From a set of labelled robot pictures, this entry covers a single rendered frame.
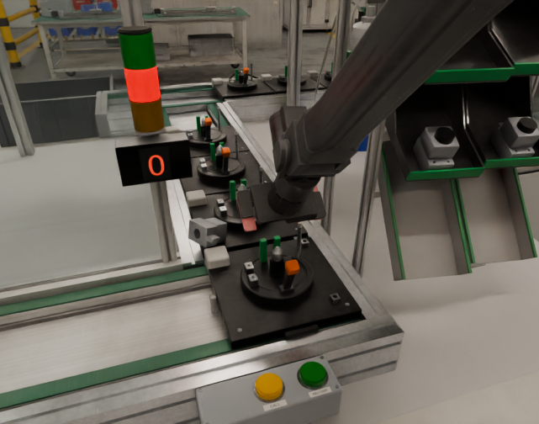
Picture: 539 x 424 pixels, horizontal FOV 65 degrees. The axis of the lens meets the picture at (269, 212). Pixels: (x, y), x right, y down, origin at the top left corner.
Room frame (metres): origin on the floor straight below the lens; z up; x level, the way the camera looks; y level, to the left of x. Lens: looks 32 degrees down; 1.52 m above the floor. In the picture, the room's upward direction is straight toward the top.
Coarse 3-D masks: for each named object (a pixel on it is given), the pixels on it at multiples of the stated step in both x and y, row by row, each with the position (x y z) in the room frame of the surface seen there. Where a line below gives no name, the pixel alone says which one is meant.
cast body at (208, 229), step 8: (192, 224) 0.76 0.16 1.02; (200, 224) 0.74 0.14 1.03; (208, 224) 0.75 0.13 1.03; (216, 224) 0.75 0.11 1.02; (224, 224) 0.76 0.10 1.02; (192, 232) 0.75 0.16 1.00; (200, 232) 0.73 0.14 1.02; (208, 232) 0.72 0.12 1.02; (216, 232) 0.73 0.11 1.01; (224, 232) 0.75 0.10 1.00; (192, 240) 0.74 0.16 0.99; (200, 240) 0.73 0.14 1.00; (208, 240) 0.71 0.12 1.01; (216, 240) 0.71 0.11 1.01; (224, 240) 0.75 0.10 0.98
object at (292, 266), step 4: (288, 256) 0.59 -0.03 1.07; (284, 260) 0.58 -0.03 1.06; (288, 260) 0.58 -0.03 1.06; (292, 260) 0.57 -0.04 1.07; (296, 260) 0.57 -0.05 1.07; (288, 264) 0.56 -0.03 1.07; (292, 264) 0.56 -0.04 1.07; (296, 264) 0.56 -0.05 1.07; (288, 268) 0.55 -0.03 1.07; (292, 268) 0.55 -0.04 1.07; (296, 268) 0.55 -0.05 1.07; (288, 272) 0.55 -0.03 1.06; (292, 272) 0.55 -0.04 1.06; (296, 272) 0.55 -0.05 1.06; (284, 276) 0.57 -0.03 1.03; (288, 276) 0.56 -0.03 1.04; (292, 276) 0.56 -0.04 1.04; (284, 280) 0.57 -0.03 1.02; (288, 280) 0.57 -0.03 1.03; (292, 280) 0.57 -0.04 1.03; (284, 284) 0.57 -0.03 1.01; (288, 284) 0.57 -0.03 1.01; (284, 288) 0.57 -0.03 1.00; (288, 288) 0.58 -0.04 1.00
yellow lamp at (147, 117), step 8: (136, 104) 0.66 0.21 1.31; (144, 104) 0.66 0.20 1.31; (152, 104) 0.67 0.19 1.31; (160, 104) 0.68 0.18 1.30; (136, 112) 0.67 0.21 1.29; (144, 112) 0.66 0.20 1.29; (152, 112) 0.67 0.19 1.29; (160, 112) 0.68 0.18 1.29; (136, 120) 0.67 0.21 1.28; (144, 120) 0.66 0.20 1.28; (152, 120) 0.67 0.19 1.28; (160, 120) 0.68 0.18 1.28; (136, 128) 0.67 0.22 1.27; (144, 128) 0.66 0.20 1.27; (152, 128) 0.67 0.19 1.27; (160, 128) 0.67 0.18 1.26
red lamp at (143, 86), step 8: (128, 72) 0.67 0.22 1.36; (136, 72) 0.66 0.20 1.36; (144, 72) 0.67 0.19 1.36; (152, 72) 0.67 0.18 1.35; (128, 80) 0.67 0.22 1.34; (136, 80) 0.66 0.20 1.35; (144, 80) 0.66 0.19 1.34; (152, 80) 0.67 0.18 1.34; (128, 88) 0.67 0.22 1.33; (136, 88) 0.66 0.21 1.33; (144, 88) 0.66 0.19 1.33; (152, 88) 0.67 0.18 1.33; (136, 96) 0.66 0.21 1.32; (144, 96) 0.66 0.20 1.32; (152, 96) 0.67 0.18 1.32; (160, 96) 0.69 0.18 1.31
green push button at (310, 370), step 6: (306, 366) 0.43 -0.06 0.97; (312, 366) 0.43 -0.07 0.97; (318, 366) 0.43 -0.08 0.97; (300, 372) 0.42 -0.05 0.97; (306, 372) 0.42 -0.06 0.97; (312, 372) 0.42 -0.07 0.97; (318, 372) 0.42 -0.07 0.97; (324, 372) 0.42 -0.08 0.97; (300, 378) 0.42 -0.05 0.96; (306, 378) 0.41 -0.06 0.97; (312, 378) 0.41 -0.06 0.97; (318, 378) 0.41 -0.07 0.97; (324, 378) 0.41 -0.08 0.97; (306, 384) 0.41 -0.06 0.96; (312, 384) 0.40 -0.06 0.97; (318, 384) 0.40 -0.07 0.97
